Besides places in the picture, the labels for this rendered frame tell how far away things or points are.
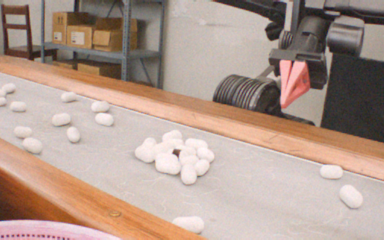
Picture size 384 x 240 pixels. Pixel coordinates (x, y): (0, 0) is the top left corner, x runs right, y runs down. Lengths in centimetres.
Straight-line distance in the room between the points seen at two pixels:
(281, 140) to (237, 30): 217
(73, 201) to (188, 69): 266
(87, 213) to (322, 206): 27
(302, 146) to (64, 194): 38
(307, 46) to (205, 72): 226
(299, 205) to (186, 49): 260
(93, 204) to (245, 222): 16
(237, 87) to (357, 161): 40
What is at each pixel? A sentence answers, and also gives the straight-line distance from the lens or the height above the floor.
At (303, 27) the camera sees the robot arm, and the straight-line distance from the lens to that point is 73.
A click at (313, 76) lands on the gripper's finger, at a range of 69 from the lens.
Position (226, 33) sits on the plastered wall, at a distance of 281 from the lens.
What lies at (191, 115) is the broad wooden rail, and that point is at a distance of 71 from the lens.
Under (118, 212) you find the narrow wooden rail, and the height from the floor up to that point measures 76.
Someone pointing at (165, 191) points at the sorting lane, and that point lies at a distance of 46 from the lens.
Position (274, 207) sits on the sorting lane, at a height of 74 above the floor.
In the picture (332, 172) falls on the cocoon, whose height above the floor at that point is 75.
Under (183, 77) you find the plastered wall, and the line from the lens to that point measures 305.
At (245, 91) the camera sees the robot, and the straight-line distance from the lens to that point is 87.
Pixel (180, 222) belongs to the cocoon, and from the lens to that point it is 37.
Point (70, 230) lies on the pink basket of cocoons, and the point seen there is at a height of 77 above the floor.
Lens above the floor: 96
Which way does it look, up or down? 17 degrees down
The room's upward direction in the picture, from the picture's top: 4 degrees clockwise
